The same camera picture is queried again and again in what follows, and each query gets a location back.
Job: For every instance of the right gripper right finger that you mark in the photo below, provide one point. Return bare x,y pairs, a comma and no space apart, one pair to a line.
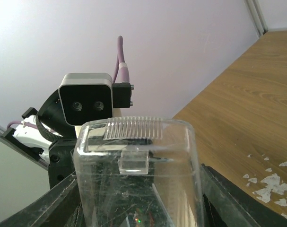
226,205

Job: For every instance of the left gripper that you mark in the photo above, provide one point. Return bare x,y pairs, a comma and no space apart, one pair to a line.
102,171

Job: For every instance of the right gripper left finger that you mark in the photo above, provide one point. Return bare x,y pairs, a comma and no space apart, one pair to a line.
59,207

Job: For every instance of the clear metronome cover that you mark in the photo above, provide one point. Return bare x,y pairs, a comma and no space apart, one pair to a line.
175,198

